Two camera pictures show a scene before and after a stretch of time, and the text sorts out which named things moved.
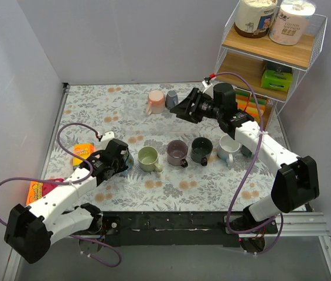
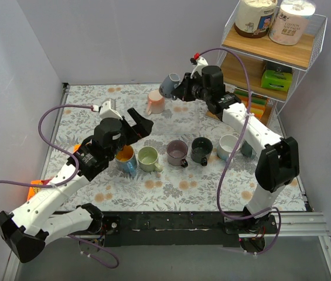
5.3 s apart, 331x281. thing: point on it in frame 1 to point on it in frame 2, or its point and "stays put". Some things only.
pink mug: x=156 y=100 stays put
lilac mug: x=176 y=151 stays put
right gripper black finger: x=188 y=109 to x=179 y=91
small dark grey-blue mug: x=171 y=99 to x=169 y=84
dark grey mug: x=201 y=148 stays put
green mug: x=147 y=156 stays put
